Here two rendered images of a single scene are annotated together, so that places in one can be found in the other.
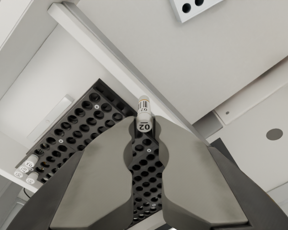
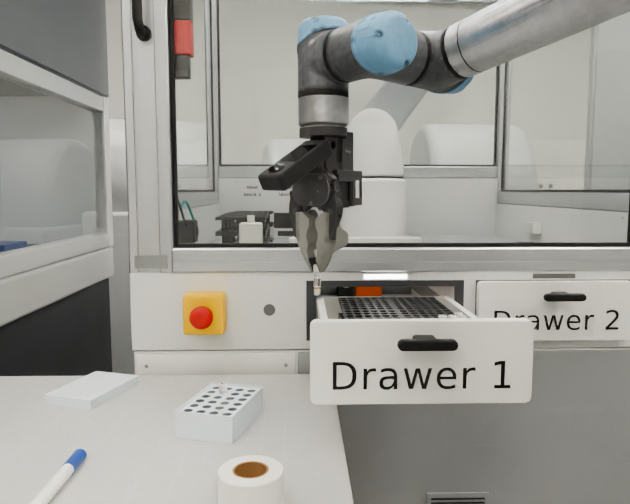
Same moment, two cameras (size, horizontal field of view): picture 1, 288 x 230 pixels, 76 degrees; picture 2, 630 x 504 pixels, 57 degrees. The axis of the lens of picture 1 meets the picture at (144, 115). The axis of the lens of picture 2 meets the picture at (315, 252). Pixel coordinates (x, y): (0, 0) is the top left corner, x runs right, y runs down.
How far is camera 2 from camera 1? 81 cm
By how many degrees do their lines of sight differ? 63
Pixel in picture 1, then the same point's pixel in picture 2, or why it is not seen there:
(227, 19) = not seen: hidden behind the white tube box
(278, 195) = (294, 266)
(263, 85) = (241, 370)
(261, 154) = (286, 299)
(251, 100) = (260, 360)
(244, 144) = (292, 316)
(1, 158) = not seen: hidden behind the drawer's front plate
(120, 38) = (320, 421)
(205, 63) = (269, 390)
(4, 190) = not seen: outside the picture
